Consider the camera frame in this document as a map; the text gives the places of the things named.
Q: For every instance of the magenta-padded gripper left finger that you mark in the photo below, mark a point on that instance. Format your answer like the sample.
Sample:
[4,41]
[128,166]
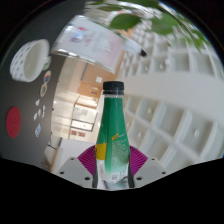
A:
[83,161]

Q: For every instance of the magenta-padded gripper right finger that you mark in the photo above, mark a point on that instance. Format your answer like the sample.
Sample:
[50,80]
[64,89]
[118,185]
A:
[138,161]

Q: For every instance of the green plastic drink bottle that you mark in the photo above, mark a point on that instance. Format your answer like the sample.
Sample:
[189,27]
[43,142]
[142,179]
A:
[113,133]

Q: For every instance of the blue rectangular card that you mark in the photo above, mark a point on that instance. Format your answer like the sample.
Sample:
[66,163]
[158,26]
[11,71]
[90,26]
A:
[38,130]

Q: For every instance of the ceiling lights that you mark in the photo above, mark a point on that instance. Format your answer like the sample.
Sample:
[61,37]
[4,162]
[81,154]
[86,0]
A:
[196,132]

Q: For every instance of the flat round red coaster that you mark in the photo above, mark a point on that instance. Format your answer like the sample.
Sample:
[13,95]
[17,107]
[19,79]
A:
[13,122]

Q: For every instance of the round green yellow sticker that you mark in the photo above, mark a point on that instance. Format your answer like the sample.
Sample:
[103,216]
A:
[43,90]

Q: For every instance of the round multicolour sticker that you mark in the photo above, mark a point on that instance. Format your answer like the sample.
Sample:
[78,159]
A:
[47,76]

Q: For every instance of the blue hexagonal sticker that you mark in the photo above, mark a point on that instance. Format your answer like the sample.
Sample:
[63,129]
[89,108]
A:
[47,64]

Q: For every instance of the white polka-dot cup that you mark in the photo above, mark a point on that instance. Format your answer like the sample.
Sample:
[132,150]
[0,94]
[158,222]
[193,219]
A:
[31,60]

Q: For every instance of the green leafy potted plant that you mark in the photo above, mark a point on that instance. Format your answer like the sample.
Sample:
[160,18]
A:
[125,20]

